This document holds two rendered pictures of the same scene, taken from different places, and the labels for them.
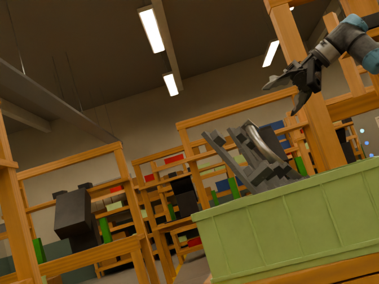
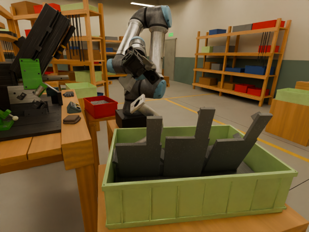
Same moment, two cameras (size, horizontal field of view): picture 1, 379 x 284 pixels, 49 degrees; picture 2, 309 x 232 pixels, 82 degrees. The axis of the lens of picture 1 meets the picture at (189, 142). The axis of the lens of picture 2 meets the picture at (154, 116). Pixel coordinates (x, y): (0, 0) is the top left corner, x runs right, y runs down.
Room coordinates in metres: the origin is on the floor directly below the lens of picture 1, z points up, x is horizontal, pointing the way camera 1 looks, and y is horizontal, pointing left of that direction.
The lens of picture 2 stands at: (1.58, 0.26, 1.31)
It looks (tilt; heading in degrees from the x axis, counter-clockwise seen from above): 19 degrees down; 242
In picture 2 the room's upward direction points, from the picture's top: 1 degrees clockwise
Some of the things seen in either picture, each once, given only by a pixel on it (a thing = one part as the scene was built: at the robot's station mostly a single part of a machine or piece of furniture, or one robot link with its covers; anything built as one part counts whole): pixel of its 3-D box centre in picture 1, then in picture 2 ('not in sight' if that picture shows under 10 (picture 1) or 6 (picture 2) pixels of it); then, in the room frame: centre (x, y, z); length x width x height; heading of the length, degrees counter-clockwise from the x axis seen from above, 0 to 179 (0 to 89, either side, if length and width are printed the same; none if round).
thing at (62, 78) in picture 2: not in sight; (42, 78); (1.72, -1.44, 1.11); 0.39 x 0.16 x 0.03; 179
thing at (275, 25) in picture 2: not in sight; (229, 63); (-3.48, -4.09, 1.10); 3.01 x 0.55 x 2.20; 90
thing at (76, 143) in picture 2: not in sight; (71, 113); (1.54, -1.36, 0.82); 1.50 x 0.14 x 0.15; 89
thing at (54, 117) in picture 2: not in sight; (31, 109); (1.82, -1.36, 0.89); 1.10 x 0.42 x 0.02; 89
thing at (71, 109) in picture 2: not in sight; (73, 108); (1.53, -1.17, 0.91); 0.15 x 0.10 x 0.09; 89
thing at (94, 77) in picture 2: not in sight; (59, 58); (1.57, -4.69, 1.19); 2.30 x 0.55 x 2.39; 130
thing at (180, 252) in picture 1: (233, 189); not in sight; (8.81, -0.59, 1.12); 3.01 x 0.54 x 2.24; 90
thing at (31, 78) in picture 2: not in sight; (32, 73); (1.76, -1.29, 1.17); 0.13 x 0.12 x 0.20; 89
